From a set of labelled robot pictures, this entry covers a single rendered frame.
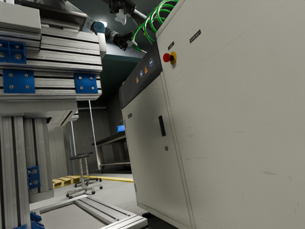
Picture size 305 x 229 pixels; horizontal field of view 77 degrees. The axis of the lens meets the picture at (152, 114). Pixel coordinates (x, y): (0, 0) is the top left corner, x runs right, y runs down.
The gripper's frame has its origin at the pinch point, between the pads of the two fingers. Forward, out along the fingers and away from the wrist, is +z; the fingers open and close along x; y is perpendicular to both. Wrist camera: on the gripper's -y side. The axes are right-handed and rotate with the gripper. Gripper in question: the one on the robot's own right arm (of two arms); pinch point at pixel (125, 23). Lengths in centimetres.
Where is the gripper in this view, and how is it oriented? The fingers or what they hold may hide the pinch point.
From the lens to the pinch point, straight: 130.7
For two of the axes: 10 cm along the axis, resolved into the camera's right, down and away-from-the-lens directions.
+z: 1.9, 9.7, -1.7
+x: 4.1, -2.3, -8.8
